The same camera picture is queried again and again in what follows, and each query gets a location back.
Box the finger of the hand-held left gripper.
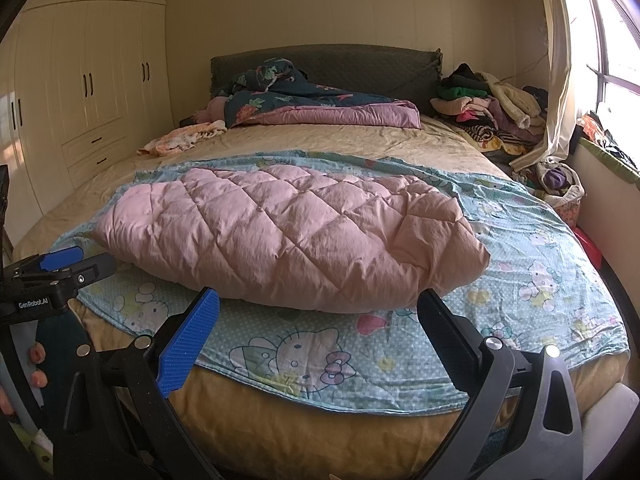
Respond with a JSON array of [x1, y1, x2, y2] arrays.
[[11, 246, 85, 281], [47, 252, 117, 293]]

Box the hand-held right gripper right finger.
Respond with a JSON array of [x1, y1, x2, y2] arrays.
[[416, 287, 586, 480]]

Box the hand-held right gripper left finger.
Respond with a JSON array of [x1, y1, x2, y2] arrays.
[[52, 286, 226, 480]]

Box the pink quilted jacket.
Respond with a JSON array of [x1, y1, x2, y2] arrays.
[[92, 165, 492, 315]]

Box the pile of mixed clothes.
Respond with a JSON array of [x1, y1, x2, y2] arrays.
[[431, 62, 551, 158]]

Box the person's left hand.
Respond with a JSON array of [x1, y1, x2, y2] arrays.
[[0, 342, 49, 416]]

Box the blue cartoon printed blanket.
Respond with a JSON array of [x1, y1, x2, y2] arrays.
[[37, 149, 630, 411]]

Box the peach floral cloth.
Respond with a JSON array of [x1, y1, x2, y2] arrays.
[[137, 120, 228, 157]]

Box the red object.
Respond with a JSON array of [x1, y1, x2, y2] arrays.
[[572, 227, 603, 266]]

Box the cream wardrobe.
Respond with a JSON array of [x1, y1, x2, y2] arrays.
[[0, 0, 176, 261]]

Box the white foam block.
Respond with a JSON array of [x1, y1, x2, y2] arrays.
[[585, 380, 640, 431]]

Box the pink pillow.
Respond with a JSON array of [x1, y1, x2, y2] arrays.
[[194, 96, 228, 125]]

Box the bed with beige sheet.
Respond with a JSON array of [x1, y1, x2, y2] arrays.
[[12, 112, 638, 466]]

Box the green window seat cushion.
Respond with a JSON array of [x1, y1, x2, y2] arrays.
[[575, 137, 640, 191]]

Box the patterned cloth on sill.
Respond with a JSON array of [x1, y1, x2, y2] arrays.
[[577, 112, 640, 171]]

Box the dark floral quilt pink lining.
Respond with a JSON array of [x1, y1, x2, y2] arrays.
[[224, 57, 422, 130]]

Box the cream curtain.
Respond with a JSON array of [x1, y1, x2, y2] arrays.
[[510, 0, 573, 171]]

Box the dark grey headboard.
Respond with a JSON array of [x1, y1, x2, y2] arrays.
[[210, 44, 443, 113]]

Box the window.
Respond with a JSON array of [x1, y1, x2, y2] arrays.
[[562, 0, 640, 126]]

